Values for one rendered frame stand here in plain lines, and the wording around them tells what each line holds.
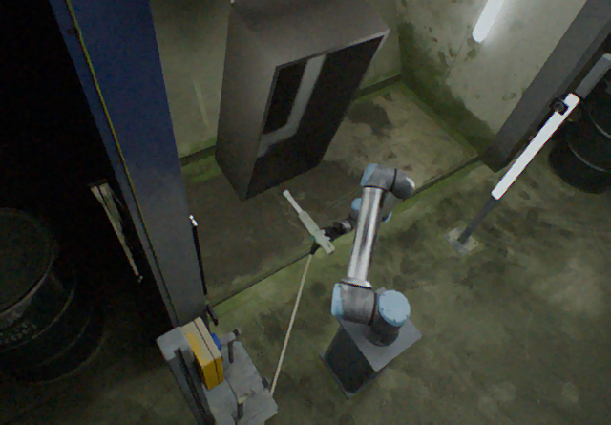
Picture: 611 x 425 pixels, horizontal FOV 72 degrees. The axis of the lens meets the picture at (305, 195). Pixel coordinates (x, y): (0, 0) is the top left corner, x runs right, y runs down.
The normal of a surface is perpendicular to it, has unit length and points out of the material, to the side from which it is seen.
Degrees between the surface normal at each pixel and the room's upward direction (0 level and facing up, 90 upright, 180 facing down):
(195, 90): 57
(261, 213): 0
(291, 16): 12
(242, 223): 0
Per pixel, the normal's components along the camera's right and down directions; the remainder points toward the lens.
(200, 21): 0.54, 0.26
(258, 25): 0.24, -0.44
